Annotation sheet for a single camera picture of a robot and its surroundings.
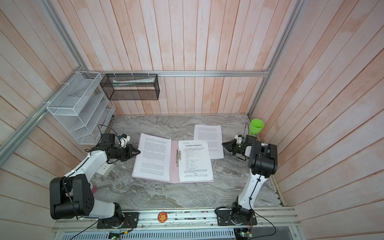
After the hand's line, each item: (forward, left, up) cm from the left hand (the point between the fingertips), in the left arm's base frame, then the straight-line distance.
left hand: (140, 154), depth 86 cm
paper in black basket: (+36, +15, +24) cm, 46 cm away
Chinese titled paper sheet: (-1, -33, -10) cm, 35 cm away
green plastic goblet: (+17, -71, +5) cm, 73 cm away
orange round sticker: (-31, -15, -10) cm, 36 cm away
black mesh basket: (+47, +13, +14) cm, 51 cm away
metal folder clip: (+3, -22, -9) cm, 24 cm away
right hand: (+14, -52, -8) cm, 55 cm away
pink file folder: (-7, -20, -9) cm, 23 cm away
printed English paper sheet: (-1, -7, -5) cm, 8 cm away
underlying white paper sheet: (+22, -46, -10) cm, 52 cm away
